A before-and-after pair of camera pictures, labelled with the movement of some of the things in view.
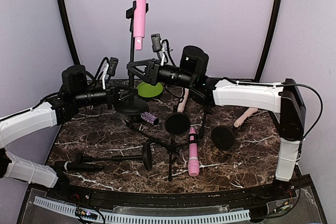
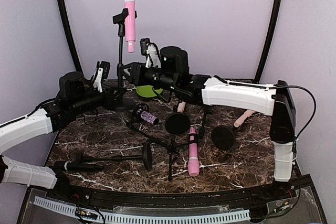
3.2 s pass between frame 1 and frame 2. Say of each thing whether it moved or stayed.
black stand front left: stayed
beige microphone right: stayed
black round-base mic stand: moved
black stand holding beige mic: stayed
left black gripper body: stayed
